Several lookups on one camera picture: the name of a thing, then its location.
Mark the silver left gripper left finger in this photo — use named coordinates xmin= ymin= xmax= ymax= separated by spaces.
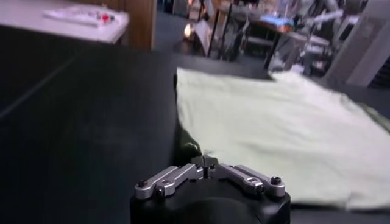
xmin=135 ymin=155 xmax=205 ymax=200

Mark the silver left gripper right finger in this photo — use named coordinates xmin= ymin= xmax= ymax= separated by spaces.
xmin=204 ymin=155 xmax=286 ymax=198

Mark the light green t-shirt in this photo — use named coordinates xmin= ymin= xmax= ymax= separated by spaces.
xmin=175 ymin=67 xmax=390 ymax=211

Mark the black tablecloth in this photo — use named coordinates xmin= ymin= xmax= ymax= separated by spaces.
xmin=0 ymin=26 xmax=390 ymax=224

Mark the white leaning board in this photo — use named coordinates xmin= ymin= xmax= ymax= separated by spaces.
xmin=193 ymin=19 xmax=215 ymax=57

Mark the white side table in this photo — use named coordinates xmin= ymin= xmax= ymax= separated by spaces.
xmin=0 ymin=0 xmax=130 ymax=45

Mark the white folded printed shirt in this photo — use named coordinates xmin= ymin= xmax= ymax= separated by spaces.
xmin=42 ymin=5 xmax=116 ymax=27

